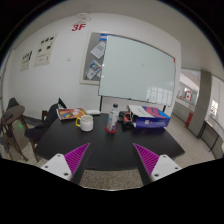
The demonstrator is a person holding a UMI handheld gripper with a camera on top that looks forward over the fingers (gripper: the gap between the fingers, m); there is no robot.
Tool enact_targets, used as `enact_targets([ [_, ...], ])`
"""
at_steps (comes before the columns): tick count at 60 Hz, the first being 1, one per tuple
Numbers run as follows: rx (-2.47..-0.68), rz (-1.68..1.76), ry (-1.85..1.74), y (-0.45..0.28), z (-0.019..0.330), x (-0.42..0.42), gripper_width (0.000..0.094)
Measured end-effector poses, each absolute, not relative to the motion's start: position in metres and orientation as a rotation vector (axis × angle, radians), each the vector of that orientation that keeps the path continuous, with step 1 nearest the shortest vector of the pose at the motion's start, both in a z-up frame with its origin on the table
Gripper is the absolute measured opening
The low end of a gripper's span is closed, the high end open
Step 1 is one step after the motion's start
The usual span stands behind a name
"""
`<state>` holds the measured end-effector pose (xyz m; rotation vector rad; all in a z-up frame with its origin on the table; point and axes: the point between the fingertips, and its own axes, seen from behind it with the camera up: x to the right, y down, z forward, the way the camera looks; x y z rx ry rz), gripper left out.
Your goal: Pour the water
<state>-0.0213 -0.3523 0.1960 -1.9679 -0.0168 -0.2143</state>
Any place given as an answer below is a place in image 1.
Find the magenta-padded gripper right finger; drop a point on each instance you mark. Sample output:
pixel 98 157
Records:
pixel 147 157

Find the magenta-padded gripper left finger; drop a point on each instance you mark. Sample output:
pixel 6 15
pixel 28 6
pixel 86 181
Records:
pixel 77 156

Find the white mug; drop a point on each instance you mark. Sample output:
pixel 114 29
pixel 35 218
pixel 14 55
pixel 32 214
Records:
pixel 86 123

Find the blue and white cardboard box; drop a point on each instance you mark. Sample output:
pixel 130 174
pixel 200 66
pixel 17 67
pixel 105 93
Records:
pixel 151 118

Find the flat round red coaster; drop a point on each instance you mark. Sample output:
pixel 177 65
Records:
pixel 111 131

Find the black and red power tool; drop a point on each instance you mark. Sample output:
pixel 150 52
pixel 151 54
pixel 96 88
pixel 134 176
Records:
pixel 126 120

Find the colourful printed booklet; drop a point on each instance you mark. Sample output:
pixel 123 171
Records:
pixel 70 113

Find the flat white case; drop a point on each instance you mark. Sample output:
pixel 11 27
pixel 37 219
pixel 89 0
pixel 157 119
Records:
pixel 93 112

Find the black pointed bag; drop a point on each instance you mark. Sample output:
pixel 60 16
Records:
pixel 61 104

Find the red and white banner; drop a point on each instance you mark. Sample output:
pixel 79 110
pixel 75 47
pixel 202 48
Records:
pixel 188 95

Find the round brown side table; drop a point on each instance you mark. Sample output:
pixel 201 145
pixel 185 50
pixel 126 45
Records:
pixel 11 116

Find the dark chair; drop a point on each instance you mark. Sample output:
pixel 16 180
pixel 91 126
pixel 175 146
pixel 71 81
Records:
pixel 12 102

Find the large whiteboard on stand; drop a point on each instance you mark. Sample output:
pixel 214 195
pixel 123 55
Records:
pixel 136 70

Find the grey wall notice board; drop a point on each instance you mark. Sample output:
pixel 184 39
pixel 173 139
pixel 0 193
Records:
pixel 91 60

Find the small white wall poster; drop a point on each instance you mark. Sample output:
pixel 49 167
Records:
pixel 26 60

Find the large white wall poster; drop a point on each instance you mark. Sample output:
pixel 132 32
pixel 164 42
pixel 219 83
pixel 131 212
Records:
pixel 45 50

